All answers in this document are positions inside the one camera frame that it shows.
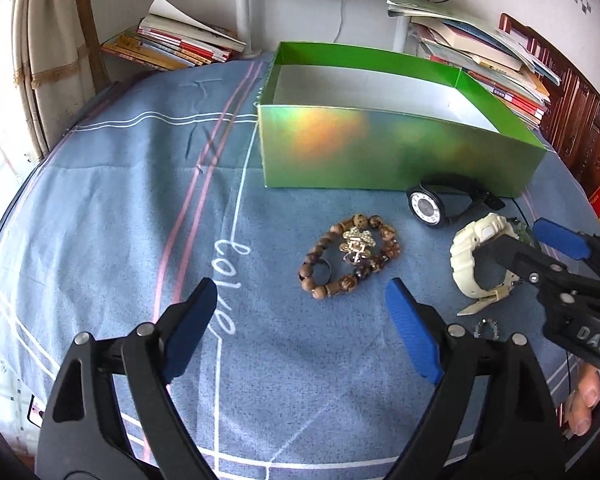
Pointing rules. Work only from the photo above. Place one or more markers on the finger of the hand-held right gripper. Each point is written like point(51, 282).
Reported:
point(525, 262)
point(560, 240)

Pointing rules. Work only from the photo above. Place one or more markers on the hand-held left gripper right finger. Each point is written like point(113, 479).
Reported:
point(415, 340)

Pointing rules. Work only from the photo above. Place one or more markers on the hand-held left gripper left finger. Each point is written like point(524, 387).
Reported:
point(190, 330)

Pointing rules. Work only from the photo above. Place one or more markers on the cream white wristwatch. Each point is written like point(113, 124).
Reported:
point(467, 265)

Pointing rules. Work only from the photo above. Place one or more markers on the gold rhinestone brooch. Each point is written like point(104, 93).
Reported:
point(356, 245)

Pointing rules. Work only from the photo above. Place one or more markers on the black wristwatch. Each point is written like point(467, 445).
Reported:
point(426, 207)

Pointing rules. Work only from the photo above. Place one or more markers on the shiny green cardboard box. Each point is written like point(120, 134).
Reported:
point(370, 150)

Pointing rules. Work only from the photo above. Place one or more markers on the person's right hand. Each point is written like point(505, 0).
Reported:
point(587, 395)

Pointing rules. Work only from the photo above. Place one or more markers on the brown wooden headboard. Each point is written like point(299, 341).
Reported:
point(580, 110)

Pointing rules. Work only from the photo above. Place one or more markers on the blue striped bedsheet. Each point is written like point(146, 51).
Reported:
point(130, 210)

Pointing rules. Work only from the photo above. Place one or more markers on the large stack of books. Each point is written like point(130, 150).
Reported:
point(480, 55)

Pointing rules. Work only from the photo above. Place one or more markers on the small stack of books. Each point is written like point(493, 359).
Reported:
point(180, 42)

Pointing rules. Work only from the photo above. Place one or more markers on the beige curtain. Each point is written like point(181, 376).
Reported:
point(45, 60)

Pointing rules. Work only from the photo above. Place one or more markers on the white desk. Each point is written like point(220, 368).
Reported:
point(243, 10)

